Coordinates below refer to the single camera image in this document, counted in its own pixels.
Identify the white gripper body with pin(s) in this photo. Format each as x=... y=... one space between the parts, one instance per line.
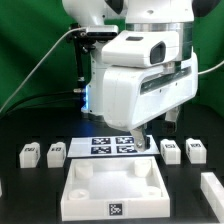
x=134 y=96

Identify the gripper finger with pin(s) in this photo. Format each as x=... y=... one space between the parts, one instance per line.
x=171 y=119
x=141 y=140

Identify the white square tabletop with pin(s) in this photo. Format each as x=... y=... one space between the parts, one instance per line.
x=114 y=188

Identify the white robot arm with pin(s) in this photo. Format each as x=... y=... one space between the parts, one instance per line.
x=137 y=16

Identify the white tag sheet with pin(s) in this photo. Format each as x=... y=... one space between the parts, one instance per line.
x=107 y=146

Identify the white L-shaped obstacle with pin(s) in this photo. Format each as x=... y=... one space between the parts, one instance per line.
x=214 y=193

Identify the white piece at left edge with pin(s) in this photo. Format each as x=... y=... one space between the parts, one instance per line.
x=0 y=188

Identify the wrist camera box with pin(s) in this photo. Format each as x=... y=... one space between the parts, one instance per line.
x=141 y=49

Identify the black camera on stand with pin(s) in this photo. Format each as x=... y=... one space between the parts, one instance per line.
x=84 y=40

